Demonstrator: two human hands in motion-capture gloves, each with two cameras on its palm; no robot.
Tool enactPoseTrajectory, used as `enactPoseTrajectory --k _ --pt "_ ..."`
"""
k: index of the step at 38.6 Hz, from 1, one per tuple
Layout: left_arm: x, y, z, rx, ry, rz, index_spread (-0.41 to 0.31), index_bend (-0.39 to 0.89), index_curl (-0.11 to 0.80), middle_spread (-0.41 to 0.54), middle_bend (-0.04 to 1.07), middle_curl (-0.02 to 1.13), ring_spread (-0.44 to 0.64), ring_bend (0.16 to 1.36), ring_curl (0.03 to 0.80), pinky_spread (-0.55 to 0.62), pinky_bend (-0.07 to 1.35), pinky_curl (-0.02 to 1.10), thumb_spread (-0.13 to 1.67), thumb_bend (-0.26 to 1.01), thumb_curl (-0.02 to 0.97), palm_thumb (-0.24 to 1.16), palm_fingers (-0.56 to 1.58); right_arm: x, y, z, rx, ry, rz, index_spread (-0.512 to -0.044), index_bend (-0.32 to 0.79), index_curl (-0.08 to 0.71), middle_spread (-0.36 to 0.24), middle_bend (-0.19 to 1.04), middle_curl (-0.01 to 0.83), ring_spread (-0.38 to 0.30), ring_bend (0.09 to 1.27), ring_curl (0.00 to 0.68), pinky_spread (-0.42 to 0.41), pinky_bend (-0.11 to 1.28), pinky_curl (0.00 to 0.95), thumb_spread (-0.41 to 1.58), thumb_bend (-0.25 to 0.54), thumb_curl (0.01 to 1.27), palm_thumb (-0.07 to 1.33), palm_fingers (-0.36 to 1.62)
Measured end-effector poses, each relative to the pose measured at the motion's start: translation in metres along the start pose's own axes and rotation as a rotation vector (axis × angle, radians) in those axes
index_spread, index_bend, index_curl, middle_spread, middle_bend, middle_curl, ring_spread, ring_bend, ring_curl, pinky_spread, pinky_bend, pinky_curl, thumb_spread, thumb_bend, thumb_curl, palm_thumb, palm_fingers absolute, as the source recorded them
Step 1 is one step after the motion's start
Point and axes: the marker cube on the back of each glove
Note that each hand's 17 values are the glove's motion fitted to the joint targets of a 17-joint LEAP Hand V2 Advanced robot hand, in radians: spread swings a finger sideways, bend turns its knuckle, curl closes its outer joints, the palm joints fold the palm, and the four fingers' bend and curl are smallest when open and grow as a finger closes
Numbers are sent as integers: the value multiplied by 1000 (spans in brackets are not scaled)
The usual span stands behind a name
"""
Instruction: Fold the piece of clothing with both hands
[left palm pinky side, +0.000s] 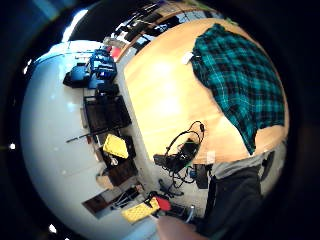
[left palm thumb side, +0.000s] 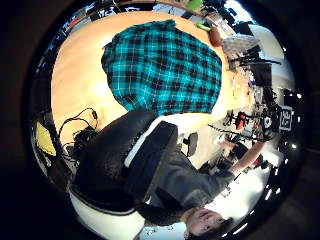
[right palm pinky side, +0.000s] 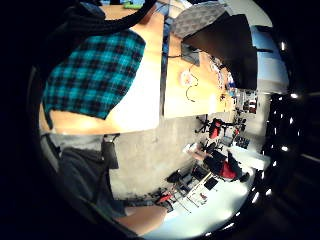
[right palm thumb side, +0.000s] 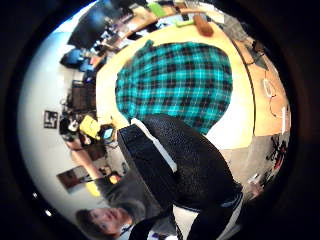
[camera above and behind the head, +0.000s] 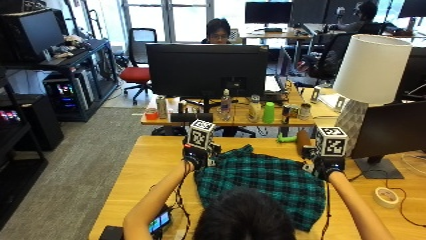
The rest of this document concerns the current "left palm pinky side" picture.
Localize green plaid shirt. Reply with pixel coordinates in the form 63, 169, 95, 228
190, 23, 287, 156

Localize black looped cable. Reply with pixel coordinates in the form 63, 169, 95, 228
164, 120, 206, 158

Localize red plastic piece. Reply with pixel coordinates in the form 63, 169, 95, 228
154, 195, 173, 212

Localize black plastic crate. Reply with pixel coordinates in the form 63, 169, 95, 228
82, 94, 133, 135

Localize white tape tag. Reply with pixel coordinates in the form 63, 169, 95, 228
205, 150, 217, 165

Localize brown cardboard piece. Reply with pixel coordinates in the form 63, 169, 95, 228
95, 172, 116, 191

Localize white shirt label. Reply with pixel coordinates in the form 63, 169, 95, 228
181, 51, 195, 65

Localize black floor cables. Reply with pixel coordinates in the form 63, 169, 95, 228
157, 172, 198, 198

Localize blue and black bag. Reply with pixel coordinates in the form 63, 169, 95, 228
62, 64, 91, 89

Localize dark brown box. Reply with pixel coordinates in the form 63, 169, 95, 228
105, 159, 140, 188

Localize yellow perforated board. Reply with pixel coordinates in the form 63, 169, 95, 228
120, 196, 161, 225

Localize black electronic box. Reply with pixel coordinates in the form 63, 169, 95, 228
153, 137, 201, 173

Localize thin black rod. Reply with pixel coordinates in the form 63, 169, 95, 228
65, 127, 118, 144

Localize the person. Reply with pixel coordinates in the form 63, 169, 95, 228
202, 150, 288, 240

